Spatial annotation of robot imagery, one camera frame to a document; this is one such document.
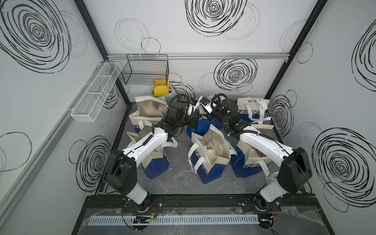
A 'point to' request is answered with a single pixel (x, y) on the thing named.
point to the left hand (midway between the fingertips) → (201, 115)
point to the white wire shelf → (90, 103)
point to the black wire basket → (143, 69)
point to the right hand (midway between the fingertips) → (204, 100)
